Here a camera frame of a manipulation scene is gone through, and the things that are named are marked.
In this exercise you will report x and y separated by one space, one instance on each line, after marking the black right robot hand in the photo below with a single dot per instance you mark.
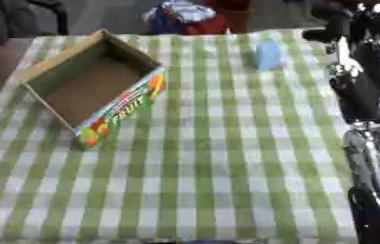
365 92

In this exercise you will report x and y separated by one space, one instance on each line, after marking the red and blue bag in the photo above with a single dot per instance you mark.
186 17

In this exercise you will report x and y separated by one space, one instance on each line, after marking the light blue block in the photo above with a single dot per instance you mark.
268 54

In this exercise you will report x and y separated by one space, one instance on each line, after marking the tan cardboard box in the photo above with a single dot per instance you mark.
95 85

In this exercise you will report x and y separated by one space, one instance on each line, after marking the black chair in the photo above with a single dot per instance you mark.
15 17

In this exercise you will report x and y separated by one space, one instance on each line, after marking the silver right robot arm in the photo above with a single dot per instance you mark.
379 178

